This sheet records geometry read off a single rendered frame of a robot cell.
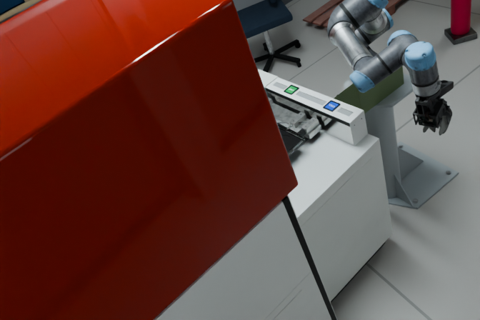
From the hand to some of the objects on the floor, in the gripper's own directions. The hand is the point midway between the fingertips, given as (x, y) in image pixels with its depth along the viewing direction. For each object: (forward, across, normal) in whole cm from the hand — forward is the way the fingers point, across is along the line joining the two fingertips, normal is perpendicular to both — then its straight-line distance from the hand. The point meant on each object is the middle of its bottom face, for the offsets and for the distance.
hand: (438, 128), depth 134 cm
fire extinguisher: (+129, -73, +204) cm, 252 cm away
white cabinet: (+101, -92, -19) cm, 138 cm away
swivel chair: (+109, -221, +140) cm, 284 cm away
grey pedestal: (+112, -54, +43) cm, 131 cm away
